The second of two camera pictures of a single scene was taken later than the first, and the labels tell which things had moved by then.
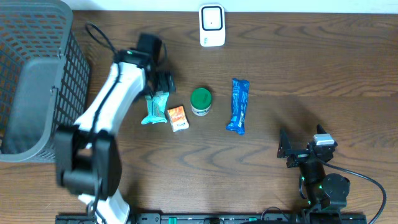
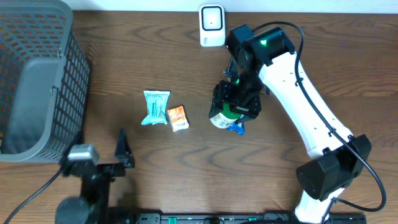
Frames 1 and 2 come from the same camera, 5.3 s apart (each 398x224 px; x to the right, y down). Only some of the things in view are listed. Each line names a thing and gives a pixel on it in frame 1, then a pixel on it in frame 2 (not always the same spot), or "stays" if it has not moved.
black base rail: x=223 y=218 stays
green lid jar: x=200 y=100 to x=222 y=119
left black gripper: x=165 y=83 to x=107 y=174
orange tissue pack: x=178 y=119 stays
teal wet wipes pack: x=156 y=108 stays
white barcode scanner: x=212 y=25 stays
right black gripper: x=285 y=150 to x=222 y=93
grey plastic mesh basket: x=45 y=78 stays
